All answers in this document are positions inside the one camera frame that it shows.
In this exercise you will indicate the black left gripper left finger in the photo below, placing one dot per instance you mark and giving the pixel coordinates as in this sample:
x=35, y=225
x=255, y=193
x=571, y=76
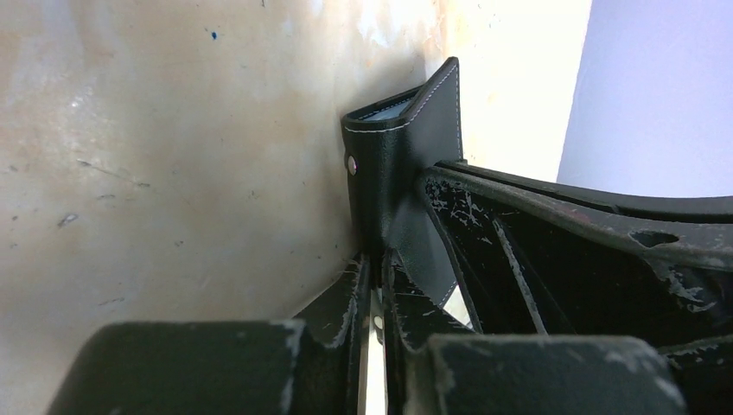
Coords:
x=330, y=372

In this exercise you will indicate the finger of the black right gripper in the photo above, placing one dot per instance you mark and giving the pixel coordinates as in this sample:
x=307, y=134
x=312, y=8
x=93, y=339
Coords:
x=532, y=264
x=706, y=210

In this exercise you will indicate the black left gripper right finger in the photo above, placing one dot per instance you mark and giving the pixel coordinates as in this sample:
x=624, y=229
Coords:
x=411, y=318

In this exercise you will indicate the black leather card holder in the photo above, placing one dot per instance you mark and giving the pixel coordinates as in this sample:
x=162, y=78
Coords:
x=388, y=146

